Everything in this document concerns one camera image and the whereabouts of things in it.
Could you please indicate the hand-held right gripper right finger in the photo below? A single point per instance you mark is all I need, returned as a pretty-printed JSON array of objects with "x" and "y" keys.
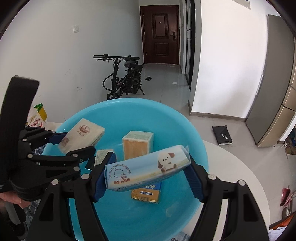
[{"x": 194, "y": 183}]

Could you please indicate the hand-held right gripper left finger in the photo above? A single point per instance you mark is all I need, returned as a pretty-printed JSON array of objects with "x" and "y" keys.
[{"x": 101, "y": 178}]

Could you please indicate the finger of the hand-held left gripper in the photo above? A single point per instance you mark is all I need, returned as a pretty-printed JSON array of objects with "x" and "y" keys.
[
  {"x": 56, "y": 138},
  {"x": 78, "y": 153}
]

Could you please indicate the white tissue pack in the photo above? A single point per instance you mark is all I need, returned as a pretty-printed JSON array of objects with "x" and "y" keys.
[{"x": 85, "y": 134}]

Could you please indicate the small white printed box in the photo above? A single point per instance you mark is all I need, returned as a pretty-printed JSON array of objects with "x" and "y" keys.
[{"x": 101, "y": 156}]

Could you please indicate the blue dog print tissue pack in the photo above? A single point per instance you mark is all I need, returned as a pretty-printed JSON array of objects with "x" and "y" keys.
[{"x": 143, "y": 169}]

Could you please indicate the orange box white top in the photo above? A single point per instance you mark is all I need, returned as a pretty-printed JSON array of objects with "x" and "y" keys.
[{"x": 136, "y": 148}]

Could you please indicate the gold and blue box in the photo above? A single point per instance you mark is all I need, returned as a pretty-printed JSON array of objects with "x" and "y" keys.
[{"x": 145, "y": 194}]

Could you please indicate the blue plastic basin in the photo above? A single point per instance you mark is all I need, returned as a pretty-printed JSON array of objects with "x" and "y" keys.
[{"x": 143, "y": 220}]

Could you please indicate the person's left forearm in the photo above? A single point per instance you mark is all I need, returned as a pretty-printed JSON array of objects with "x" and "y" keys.
[{"x": 9, "y": 231}]

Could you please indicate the white round desktop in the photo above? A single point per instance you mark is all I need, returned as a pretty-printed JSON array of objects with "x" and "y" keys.
[{"x": 231, "y": 185}]

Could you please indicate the person's left hand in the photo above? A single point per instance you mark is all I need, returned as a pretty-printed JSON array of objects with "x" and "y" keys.
[{"x": 9, "y": 198}]

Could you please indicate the green yellow package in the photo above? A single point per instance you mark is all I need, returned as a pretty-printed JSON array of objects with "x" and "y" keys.
[{"x": 40, "y": 111}]

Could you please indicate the black bag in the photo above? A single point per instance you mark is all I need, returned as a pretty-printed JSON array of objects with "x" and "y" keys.
[{"x": 222, "y": 134}]

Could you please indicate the blue plaid cloth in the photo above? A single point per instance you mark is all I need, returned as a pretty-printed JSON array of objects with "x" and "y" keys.
[{"x": 29, "y": 213}]

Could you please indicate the black electric bicycle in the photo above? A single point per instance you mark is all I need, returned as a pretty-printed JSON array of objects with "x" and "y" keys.
[{"x": 124, "y": 81}]

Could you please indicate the grey and beige fridge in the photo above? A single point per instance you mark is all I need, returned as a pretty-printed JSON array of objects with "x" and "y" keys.
[{"x": 263, "y": 92}]

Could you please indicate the dark brown door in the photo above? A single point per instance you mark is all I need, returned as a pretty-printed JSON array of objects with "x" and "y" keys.
[{"x": 159, "y": 34}]

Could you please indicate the white wall switch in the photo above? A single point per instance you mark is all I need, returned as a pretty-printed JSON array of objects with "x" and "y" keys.
[{"x": 75, "y": 28}]

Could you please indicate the black frame glass partition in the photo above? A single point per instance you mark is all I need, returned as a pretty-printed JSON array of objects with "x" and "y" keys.
[{"x": 190, "y": 46}]

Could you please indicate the blue panel wall poster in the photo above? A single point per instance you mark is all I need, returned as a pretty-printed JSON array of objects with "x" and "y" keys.
[{"x": 244, "y": 3}]

